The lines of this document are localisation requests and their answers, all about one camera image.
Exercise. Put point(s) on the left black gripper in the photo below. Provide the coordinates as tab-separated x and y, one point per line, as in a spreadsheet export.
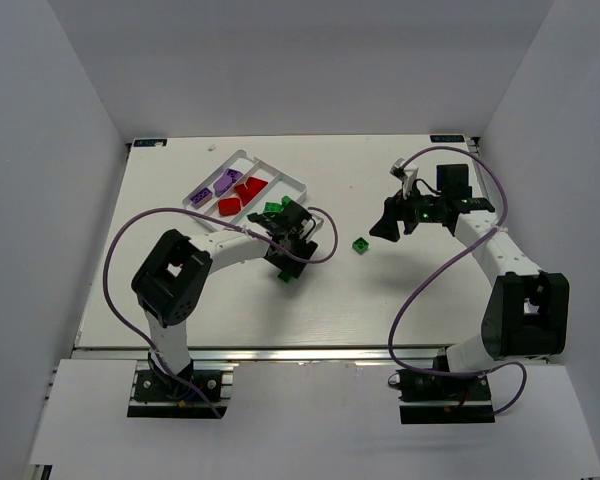
276	223

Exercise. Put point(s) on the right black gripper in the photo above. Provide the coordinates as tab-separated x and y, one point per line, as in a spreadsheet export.
402	215

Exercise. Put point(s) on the green long lego brick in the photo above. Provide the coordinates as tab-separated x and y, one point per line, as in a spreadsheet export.
286	277

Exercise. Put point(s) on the red lego brick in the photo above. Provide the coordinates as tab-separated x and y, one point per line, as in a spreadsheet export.
254	185
243	193

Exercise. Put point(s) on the red rounded lego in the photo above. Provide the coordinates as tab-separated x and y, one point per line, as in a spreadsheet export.
229	206

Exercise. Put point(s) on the purple arched lego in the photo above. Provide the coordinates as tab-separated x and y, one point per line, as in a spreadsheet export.
234	175

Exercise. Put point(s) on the purple rounded lego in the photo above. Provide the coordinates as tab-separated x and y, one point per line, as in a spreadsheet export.
222	185

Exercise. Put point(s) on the purple lego brick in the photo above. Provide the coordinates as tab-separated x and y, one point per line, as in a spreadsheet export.
201	197

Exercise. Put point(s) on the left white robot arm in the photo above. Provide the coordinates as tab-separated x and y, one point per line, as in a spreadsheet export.
169	283

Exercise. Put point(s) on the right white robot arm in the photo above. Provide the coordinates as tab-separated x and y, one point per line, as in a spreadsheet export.
527	311

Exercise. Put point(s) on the white divided tray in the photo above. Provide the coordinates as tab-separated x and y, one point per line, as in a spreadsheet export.
279	185

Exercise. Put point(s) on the right blue label sticker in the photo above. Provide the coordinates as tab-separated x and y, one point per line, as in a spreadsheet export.
447	138

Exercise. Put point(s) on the blue label sticker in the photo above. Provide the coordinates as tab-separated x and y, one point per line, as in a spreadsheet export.
447	138
149	142

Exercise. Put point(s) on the left blue label sticker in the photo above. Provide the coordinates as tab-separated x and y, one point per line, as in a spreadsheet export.
149	142

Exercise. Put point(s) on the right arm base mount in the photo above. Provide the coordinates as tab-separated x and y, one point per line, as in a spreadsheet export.
436	400

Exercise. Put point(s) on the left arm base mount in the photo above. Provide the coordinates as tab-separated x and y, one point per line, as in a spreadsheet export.
158	396

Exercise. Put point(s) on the aluminium table frame rail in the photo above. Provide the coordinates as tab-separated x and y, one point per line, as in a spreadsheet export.
236	355

